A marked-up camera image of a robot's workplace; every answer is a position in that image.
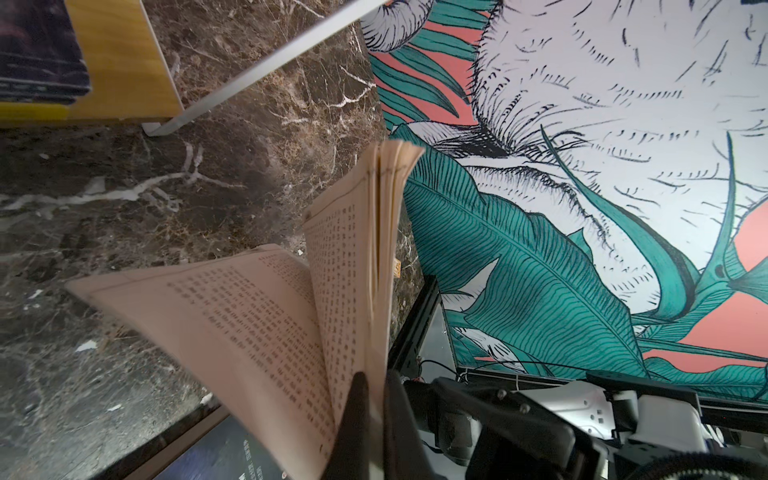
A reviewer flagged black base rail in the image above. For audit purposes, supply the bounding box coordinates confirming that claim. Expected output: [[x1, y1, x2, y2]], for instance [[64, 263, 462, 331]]
[[388, 275, 460, 383]]

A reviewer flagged blue book yellow label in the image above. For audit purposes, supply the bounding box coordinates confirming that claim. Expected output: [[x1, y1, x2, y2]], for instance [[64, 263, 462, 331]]
[[67, 140, 423, 479]]

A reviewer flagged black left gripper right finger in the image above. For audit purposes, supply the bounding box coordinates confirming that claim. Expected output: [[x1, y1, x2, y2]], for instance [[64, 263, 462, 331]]
[[383, 370, 443, 480]]

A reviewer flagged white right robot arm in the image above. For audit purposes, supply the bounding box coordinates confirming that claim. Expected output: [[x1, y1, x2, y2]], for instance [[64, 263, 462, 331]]
[[384, 372, 767, 479]]

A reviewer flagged dark wolf cover book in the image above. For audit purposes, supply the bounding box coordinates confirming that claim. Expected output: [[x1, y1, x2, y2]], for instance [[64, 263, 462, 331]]
[[127, 406, 289, 480]]

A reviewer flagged purple portrait book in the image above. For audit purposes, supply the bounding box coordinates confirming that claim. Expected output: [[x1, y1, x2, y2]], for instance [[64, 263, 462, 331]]
[[1, 0, 92, 105]]

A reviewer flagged white metal wooden shelf rack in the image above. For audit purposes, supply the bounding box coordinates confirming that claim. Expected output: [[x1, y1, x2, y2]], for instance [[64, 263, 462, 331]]
[[1, 0, 381, 137]]

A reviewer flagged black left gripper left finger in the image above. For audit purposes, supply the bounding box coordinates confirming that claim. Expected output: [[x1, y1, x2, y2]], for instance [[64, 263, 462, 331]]
[[321, 372, 370, 480]]

